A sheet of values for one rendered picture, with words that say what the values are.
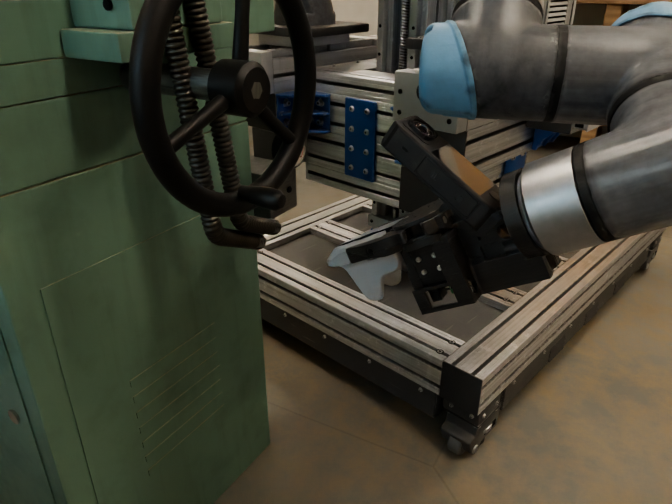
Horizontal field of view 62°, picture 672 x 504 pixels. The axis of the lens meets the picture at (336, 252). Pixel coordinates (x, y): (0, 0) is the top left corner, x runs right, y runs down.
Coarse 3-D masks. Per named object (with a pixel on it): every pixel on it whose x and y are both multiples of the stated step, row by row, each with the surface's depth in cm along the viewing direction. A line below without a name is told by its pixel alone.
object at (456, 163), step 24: (408, 120) 47; (384, 144) 47; (408, 144) 46; (432, 144) 46; (408, 168) 46; (432, 168) 45; (456, 168) 45; (456, 192) 45; (480, 192) 45; (480, 216) 44
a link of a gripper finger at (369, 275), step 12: (360, 240) 52; (336, 252) 54; (336, 264) 54; (348, 264) 52; (360, 264) 52; (372, 264) 51; (384, 264) 51; (396, 264) 50; (360, 276) 53; (372, 276) 52; (384, 276) 51; (360, 288) 53; (372, 288) 53; (372, 300) 53
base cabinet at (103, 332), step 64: (64, 192) 66; (128, 192) 74; (0, 256) 61; (64, 256) 68; (128, 256) 76; (192, 256) 87; (256, 256) 102; (0, 320) 65; (64, 320) 70; (128, 320) 79; (192, 320) 90; (256, 320) 107; (0, 384) 73; (64, 384) 72; (128, 384) 82; (192, 384) 94; (256, 384) 112; (0, 448) 82; (64, 448) 75; (128, 448) 85; (192, 448) 98; (256, 448) 118
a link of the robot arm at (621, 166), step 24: (648, 96) 38; (624, 120) 39; (648, 120) 37; (600, 144) 38; (624, 144) 37; (648, 144) 36; (576, 168) 38; (600, 168) 37; (624, 168) 36; (648, 168) 35; (600, 192) 37; (624, 192) 36; (648, 192) 36; (600, 216) 38; (624, 216) 37; (648, 216) 37
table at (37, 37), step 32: (0, 0) 55; (32, 0) 58; (64, 0) 61; (224, 0) 81; (256, 0) 86; (0, 32) 56; (32, 32) 59; (64, 32) 60; (96, 32) 58; (128, 32) 58; (224, 32) 69; (256, 32) 88; (0, 64) 57
